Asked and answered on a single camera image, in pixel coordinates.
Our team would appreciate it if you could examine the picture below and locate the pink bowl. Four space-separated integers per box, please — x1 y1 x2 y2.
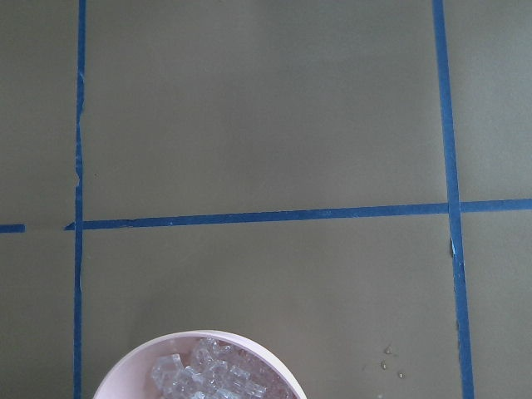
94 330 307 399

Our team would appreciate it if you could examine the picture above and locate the pile of clear ice cubes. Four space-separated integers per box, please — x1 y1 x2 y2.
150 337 295 399

